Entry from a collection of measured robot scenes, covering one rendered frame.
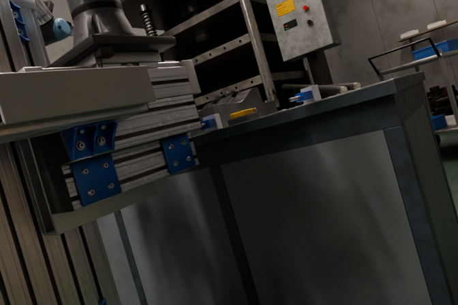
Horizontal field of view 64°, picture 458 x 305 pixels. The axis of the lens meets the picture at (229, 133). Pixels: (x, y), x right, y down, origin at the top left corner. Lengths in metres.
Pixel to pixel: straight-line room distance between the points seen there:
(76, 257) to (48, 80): 0.46
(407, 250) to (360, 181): 0.23
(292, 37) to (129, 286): 1.55
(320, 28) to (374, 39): 7.62
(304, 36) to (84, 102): 1.64
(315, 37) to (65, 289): 1.67
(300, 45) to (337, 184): 1.11
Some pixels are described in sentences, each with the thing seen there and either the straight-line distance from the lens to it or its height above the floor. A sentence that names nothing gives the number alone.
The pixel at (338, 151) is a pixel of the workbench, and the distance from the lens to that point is 1.16.
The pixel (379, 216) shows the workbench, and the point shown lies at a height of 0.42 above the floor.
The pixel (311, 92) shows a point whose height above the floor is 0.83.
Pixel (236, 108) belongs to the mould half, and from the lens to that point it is 1.48.
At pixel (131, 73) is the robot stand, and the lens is 0.69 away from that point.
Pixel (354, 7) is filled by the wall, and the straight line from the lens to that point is 9.90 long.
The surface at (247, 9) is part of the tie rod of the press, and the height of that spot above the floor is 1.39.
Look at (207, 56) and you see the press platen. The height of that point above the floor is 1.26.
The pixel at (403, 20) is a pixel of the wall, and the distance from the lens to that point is 9.55.
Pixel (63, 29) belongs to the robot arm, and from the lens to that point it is 1.58.
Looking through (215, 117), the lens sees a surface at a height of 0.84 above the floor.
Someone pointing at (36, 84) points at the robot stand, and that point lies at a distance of 0.60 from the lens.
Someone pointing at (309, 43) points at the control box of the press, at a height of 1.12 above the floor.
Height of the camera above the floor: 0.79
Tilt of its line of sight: 1 degrees down
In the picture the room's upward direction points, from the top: 16 degrees counter-clockwise
